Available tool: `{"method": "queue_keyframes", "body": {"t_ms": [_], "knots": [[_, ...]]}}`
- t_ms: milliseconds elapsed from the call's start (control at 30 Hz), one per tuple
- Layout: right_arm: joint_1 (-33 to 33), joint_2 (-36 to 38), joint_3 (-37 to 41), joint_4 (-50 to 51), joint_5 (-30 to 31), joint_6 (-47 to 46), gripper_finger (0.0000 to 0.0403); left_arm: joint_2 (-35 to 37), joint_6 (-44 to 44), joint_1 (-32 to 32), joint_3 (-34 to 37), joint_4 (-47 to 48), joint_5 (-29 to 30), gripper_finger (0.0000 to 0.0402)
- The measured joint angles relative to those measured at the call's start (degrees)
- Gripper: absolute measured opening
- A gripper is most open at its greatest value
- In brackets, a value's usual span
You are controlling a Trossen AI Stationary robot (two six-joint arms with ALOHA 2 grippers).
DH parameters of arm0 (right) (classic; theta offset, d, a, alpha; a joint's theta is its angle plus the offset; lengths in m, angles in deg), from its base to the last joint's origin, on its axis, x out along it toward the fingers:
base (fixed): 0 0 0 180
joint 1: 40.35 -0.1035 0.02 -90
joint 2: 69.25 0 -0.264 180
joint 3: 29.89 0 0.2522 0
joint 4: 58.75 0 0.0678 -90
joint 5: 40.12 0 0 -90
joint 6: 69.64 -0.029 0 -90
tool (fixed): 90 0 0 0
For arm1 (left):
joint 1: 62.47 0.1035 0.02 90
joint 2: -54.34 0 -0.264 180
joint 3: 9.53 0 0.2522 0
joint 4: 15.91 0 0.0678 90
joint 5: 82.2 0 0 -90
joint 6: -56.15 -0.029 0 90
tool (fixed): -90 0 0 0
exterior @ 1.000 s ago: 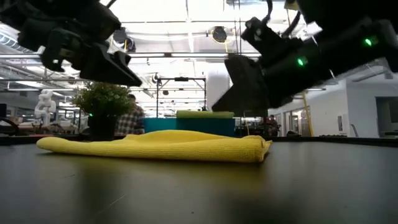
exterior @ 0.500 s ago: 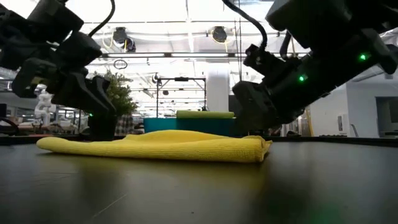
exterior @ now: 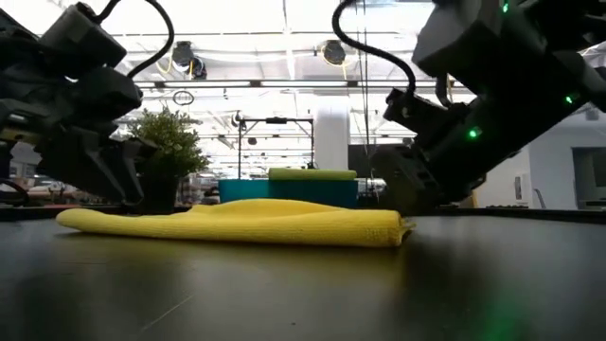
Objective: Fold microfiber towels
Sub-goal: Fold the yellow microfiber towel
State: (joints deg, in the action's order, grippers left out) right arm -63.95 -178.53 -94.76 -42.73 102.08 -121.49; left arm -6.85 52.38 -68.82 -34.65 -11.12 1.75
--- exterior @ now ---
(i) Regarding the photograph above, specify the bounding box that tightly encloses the black ceiling cable reel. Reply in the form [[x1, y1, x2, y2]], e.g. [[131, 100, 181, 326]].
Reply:
[[171, 41, 208, 81], [321, 39, 349, 66]]

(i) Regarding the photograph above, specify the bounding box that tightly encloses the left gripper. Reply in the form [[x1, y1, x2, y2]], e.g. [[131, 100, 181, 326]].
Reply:
[[0, 106, 160, 206]]

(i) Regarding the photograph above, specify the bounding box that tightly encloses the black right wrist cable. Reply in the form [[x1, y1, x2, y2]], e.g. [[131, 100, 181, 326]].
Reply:
[[330, 0, 418, 96]]

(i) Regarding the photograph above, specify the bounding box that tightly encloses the white wall dispenser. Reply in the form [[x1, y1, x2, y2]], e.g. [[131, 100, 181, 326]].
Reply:
[[513, 170, 532, 205]]

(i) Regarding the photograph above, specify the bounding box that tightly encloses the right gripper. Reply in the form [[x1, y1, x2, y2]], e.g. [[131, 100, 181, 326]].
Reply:
[[369, 87, 526, 215]]

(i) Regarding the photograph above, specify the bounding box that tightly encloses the green microfiber towel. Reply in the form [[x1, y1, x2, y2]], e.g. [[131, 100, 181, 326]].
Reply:
[[268, 168, 359, 182]]

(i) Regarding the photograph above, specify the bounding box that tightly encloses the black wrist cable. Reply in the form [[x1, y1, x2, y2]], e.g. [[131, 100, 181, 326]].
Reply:
[[330, 0, 418, 96], [94, 0, 175, 81]]

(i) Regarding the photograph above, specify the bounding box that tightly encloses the black monitor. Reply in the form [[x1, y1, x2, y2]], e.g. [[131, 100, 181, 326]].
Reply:
[[348, 143, 380, 180]]

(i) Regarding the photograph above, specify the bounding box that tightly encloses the small potted green plant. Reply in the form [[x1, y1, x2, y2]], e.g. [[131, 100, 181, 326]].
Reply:
[[127, 107, 210, 215]]

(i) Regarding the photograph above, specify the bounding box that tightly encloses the yellow microfiber towel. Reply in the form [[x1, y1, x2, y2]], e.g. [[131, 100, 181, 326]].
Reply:
[[55, 197, 417, 248]]

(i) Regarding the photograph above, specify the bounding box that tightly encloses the black background rack frame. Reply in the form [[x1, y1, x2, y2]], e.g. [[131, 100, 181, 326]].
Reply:
[[236, 117, 316, 180]]

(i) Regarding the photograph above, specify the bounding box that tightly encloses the black hanging cable loop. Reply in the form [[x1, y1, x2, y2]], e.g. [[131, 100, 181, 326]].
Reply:
[[172, 89, 195, 107]]

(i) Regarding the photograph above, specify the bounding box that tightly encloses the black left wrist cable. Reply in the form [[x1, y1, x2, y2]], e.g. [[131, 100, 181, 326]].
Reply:
[[94, 0, 175, 81]]

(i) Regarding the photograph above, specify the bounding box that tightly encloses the blue plastic bin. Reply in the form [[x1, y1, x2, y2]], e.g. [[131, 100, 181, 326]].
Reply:
[[218, 178, 360, 209]]

